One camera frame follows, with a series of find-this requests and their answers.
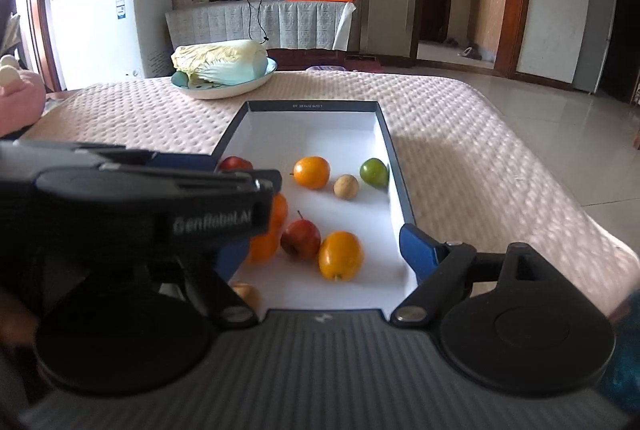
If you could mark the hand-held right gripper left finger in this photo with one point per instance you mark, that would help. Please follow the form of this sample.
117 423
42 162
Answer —
232 260

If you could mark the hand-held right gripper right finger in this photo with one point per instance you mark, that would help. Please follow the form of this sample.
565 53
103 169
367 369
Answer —
417 252

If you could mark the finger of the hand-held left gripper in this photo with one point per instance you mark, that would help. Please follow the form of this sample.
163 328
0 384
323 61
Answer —
210 222
190 162

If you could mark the brown kiwi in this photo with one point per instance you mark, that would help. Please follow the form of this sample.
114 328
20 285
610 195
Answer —
346 187
248 295

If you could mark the green citrus fruit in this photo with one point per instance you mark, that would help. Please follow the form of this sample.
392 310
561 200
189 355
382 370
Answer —
374 172

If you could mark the grey cardboard box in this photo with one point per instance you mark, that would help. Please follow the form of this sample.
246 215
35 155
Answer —
325 130

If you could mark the person's left hand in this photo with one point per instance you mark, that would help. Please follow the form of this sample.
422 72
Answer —
17 320

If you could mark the large red apple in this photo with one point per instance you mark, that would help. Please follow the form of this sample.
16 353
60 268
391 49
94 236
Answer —
235 164

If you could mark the small red apple with stem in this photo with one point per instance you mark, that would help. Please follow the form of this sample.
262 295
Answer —
300 240

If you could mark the light blue plate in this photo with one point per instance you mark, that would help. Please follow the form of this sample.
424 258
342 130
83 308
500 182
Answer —
225 91

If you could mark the napa cabbage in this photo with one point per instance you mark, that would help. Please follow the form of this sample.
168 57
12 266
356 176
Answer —
220 62

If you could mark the orange with stem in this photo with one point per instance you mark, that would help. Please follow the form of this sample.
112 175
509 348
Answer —
311 172

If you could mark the pink plush toy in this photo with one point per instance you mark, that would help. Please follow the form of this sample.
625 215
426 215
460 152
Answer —
20 100

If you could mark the patterned pale tablecloth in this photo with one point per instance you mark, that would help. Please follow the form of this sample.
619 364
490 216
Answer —
225 25

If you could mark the dark wooden TV cabinet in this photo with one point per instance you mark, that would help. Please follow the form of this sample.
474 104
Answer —
300 57

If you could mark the white chest freezer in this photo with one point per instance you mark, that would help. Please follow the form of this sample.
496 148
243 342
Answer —
100 35

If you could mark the pale purple plastic tub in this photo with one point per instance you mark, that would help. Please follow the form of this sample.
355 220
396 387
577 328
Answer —
325 67

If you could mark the light slippers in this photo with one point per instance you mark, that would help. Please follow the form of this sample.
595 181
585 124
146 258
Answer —
470 53

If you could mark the dark slippers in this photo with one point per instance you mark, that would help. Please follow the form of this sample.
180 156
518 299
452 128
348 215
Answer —
450 42

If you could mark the teal clothing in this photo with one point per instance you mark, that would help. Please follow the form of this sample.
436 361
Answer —
625 360

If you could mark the wooden kitchen cabinet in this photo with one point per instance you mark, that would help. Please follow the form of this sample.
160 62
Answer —
487 25

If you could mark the silver refrigerator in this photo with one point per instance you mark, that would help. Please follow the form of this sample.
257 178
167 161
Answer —
595 30

